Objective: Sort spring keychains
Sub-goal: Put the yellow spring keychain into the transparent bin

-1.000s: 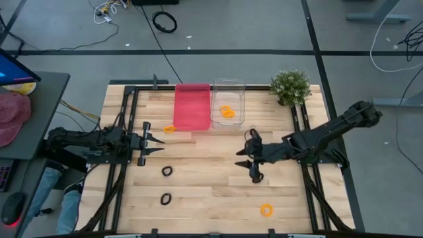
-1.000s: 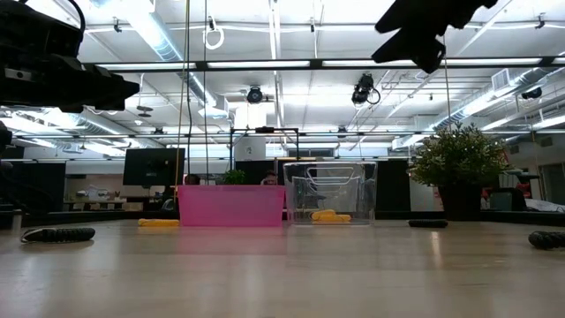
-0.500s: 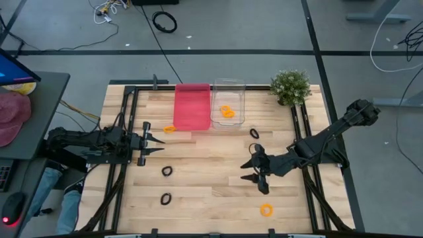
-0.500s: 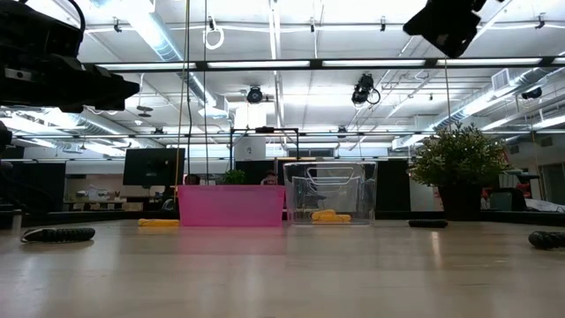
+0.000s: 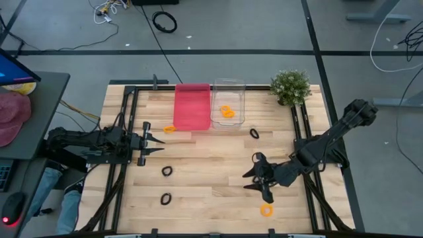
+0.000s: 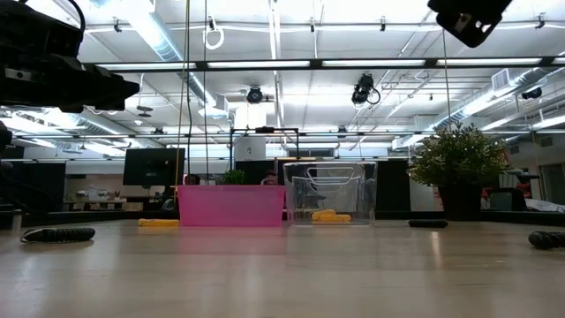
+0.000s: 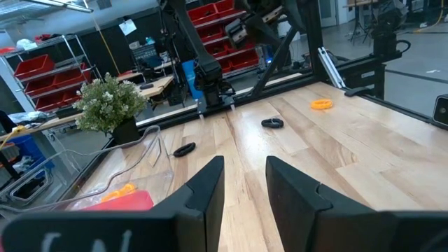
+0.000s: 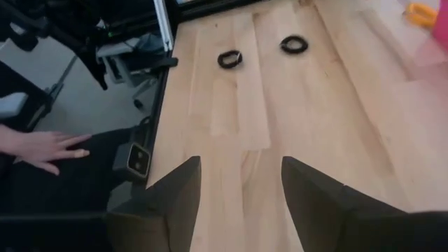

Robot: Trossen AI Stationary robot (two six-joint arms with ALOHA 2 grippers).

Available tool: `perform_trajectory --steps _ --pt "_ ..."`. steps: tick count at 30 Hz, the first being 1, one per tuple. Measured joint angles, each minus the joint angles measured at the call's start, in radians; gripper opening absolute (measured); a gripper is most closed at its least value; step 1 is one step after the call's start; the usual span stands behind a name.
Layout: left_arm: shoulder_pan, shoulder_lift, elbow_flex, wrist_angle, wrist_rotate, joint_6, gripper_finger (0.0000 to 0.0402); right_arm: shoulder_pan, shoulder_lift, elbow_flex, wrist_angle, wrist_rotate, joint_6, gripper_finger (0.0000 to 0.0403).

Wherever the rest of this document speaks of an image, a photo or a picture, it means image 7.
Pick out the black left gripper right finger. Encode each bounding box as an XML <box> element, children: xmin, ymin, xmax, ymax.
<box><xmin>265</xmin><ymin>155</ymin><xmax>448</xmax><ymax>252</ymax></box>

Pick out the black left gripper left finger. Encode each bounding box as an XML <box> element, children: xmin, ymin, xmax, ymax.
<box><xmin>0</xmin><ymin>155</ymin><xmax>225</xmax><ymax>252</ymax></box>

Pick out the black spring keychain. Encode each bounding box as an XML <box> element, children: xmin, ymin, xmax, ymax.
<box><xmin>260</xmin><ymin>118</ymin><xmax>285</xmax><ymax>130</ymax></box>
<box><xmin>172</xmin><ymin>141</ymin><xmax>197</xmax><ymax>158</ymax></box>

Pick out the red plastic storage bin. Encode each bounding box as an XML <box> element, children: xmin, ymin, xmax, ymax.
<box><xmin>223</xmin><ymin>40</ymin><xmax>256</xmax><ymax>53</ymax></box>
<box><xmin>229</xmin><ymin>50</ymin><xmax>260</xmax><ymax>71</ymax></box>
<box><xmin>188</xmin><ymin>3</ymin><xmax>220</xmax><ymax>25</ymax></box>
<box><xmin>34</xmin><ymin>93</ymin><xmax>65</xmax><ymax>112</ymax></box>
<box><xmin>52</xmin><ymin>63</ymin><xmax>92</xmax><ymax>88</ymax></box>
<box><xmin>24</xmin><ymin>76</ymin><xmax>56</xmax><ymax>97</ymax></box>
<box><xmin>213</xmin><ymin>0</ymin><xmax>236</xmax><ymax>14</ymax></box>
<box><xmin>13</xmin><ymin>54</ymin><xmax>56</xmax><ymax>80</ymax></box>

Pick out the metal shelving rack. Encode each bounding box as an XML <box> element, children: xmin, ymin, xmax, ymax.
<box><xmin>187</xmin><ymin>0</ymin><xmax>260</xmax><ymax>74</ymax></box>
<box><xmin>0</xmin><ymin>34</ymin><xmax>102</xmax><ymax>113</ymax></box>

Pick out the pink plastic bin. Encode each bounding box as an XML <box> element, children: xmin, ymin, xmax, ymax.
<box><xmin>83</xmin><ymin>190</ymin><xmax>155</xmax><ymax>211</ymax></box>

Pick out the clear plastic bin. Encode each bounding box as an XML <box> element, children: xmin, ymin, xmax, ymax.
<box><xmin>0</xmin><ymin>125</ymin><xmax>175</xmax><ymax>214</ymax></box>

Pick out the silver aluminium extrusion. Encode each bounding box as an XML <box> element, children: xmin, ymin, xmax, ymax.
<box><xmin>317</xmin><ymin>47</ymin><xmax>347</xmax><ymax>90</ymax></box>

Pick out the blue container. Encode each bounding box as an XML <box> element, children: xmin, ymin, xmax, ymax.
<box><xmin>181</xmin><ymin>59</ymin><xmax>204</xmax><ymax>101</ymax></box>

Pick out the wooden desk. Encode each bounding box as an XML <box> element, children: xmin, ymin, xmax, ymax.
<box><xmin>138</xmin><ymin>75</ymin><xmax>174</xmax><ymax>99</ymax></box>

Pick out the white paper sheet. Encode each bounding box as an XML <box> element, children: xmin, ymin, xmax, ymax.
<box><xmin>118</xmin><ymin>18</ymin><xmax>137</xmax><ymax>36</ymax></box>

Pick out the potted plant with black pot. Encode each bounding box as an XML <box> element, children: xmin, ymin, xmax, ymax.
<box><xmin>72</xmin><ymin>72</ymin><xmax>148</xmax><ymax>145</ymax></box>

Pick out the blue plastic bin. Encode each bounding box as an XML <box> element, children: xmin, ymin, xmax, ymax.
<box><xmin>6</xmin><ymin>134</ymin><xmax>55</xmax><ymax>172</ymax></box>

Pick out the ceiling light fixture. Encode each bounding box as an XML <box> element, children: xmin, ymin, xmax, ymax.
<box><xmin>20</xmin><ymin>0</ymin><xmax>95</xmax><ymax>14</ymax></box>

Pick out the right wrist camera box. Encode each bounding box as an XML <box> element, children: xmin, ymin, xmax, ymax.
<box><xmin>225</xmin><ymin>19</ymin><xmax>250</xmax><ymax>48</ymax></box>

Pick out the black aluminium rig frame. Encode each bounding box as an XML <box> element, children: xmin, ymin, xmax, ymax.
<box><xmin>136</xmin><ymin>0</ymin><xmax>448</xmax><ymax>131</ymax></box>

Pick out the black table-level camera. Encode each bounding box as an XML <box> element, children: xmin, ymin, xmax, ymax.
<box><xmin>431</xmin><ymin>93</ymin><xmax>448</xmax><ymax>131</ymax></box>

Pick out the yellow cable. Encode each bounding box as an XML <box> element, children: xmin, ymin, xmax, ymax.
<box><xmin>0</xmin><ymin>125</ymin><xmax>28</xmax><ymax>151</ymax></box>

